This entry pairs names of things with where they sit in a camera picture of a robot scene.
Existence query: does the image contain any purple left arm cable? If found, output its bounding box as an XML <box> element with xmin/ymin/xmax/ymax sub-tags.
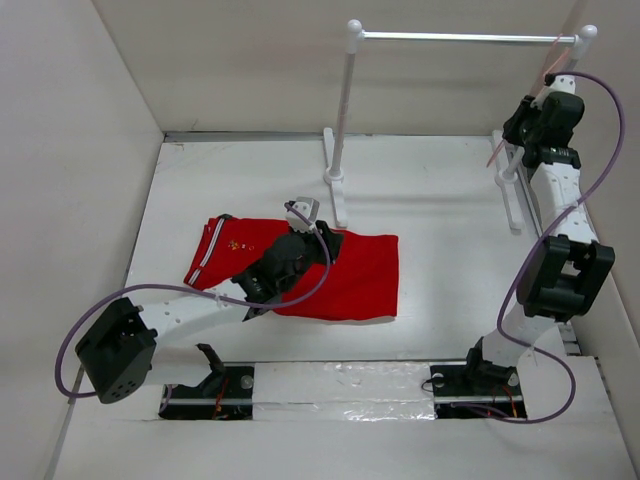
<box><xmin>53</xmin><ymin>202</ymin><xmax>332</xmax><ymax>399</ymax></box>

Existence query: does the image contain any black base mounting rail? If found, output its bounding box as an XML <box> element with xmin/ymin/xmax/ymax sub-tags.
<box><xmin>159</xmin><ymin>361</ymin><xmax>527</xmax><ymax>421</ymax></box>

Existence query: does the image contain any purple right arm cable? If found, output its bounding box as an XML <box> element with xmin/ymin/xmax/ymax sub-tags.
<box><xmin>482</xmin><ymin>70</ymin><xmax>626</xmax><ymax>424</ymax></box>

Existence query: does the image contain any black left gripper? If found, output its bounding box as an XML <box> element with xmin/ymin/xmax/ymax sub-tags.
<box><xmin>279</xmin><ymin>221</ymin><xmax>342</xmax><ymax>294</ymax></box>

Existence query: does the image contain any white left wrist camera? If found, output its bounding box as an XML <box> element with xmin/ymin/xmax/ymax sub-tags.
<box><xmin>285</xmin><ymin>197</ymin><xmax>320</xmax><ymax>234</ymax></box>

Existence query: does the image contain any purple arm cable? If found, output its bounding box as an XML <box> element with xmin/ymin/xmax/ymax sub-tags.
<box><xmin>53</xmin><ymin>202</ymin><xmax>332</xmax><ymax>399</ymax></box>
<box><xmin>482</xmin><ymin>70</ymin><xmax>626</xmax><ymax>424</ymax></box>

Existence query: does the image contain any pink wire hanger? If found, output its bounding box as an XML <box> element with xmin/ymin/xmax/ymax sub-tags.
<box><xmin>485</xmin><ymin>33</ymin><xmax>566</xmax><ymax>169</ymax></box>

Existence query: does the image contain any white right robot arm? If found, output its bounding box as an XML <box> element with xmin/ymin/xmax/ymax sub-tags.
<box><xmin>462</xmin><ymin>91</ymin><xmax>615</xmax><ymax>394</ymax></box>

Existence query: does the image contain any white metal clothes rack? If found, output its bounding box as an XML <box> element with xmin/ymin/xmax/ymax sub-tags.
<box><xmin>322</xmin><ymin>19</ymin><xmax>598</xmax><ymax>228</ymax></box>

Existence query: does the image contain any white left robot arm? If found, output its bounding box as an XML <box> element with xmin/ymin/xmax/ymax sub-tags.
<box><xmin>75</xmin><ymin>220</ymin><xmax>345</xmax><ymax>404</ymax></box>

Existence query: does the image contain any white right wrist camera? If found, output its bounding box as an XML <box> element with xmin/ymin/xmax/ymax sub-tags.
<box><xmin>542</xmin><ymin>74</ymin><xmax>576</xmax><ymax>97</ymax></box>

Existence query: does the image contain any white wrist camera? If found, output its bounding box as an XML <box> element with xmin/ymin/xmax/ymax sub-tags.
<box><xmin>542</xmin><ymin>74</ymin><xmax>576</xmax><ymax>97</ymax></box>
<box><xmin>285</xmin><ymin>197</ymin><xmax>320</xmax><ymax>234</ymax></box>

